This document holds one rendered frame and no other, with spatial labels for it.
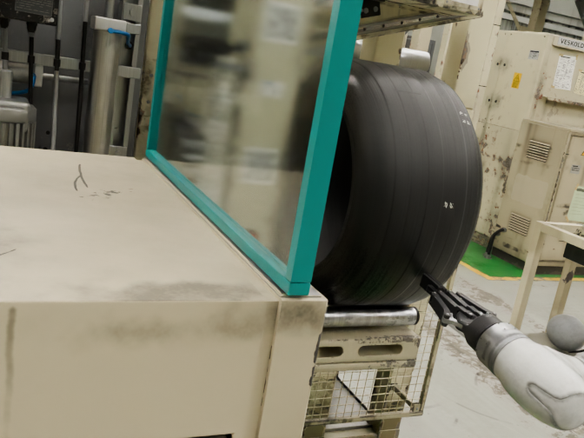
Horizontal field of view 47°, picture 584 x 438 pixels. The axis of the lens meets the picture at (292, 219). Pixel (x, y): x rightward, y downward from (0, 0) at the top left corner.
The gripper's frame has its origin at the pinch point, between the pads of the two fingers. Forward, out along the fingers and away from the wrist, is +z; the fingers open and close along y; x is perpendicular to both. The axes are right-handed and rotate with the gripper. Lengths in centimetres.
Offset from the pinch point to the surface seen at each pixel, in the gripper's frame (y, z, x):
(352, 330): 7.5, 13.1, 18.8
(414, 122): 8.5, 10.8, -31.7
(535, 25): -630, 685, -54
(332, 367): 13.7, 7.8, 24.8
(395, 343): -2.0, 8.4, 19.6
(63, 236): 80, -44, -29
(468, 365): -157, 133, 121
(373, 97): 15.2, 17.5, -34.3
